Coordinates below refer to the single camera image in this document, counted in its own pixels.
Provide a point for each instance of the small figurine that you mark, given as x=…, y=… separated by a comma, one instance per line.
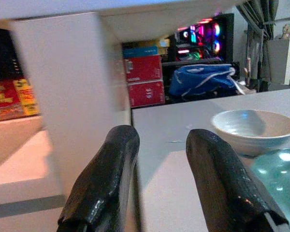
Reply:
x=288, y=31

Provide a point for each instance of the red and yellow printed box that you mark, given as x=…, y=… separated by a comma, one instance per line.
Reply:
x=12, y=99

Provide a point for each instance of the blue cardboard box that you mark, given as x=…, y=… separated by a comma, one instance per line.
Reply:
x=140, y=51

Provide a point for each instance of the grey curtain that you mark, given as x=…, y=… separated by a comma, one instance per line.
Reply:
x=261, y=38

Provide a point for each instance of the white cabinet with glass door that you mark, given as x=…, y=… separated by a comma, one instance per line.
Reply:
x=284, y=60

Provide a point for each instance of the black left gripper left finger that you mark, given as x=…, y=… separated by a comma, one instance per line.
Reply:
x=104, y=178

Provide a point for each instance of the white ceramic bowl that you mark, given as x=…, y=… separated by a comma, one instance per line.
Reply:
x=253, y=135

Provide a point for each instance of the red cardboard box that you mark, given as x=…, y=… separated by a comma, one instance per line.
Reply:
x=146, y=93
x=144, y=69

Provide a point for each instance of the teal glazed plate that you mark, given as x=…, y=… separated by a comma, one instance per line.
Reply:
x=278, y=174

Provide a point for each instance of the computer case with rgb lights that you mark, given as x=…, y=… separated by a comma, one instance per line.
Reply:
x=200, y=39

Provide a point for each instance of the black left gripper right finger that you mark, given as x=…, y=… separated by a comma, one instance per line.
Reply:
x=222, y=178

